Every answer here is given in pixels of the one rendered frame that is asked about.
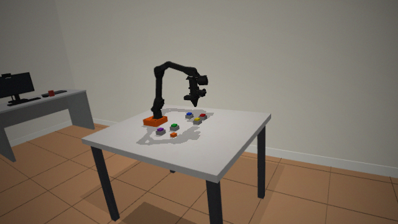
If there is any blue button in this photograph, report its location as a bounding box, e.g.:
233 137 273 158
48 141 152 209
185 113 194 119

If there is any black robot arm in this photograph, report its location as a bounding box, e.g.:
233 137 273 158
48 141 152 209
150 61 208 119

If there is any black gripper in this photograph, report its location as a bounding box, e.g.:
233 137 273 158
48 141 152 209
183 85 200 107

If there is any red button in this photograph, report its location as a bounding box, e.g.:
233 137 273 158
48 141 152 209
199 114 207 120

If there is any yellow button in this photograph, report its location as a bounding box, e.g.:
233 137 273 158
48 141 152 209
193 118 202 125

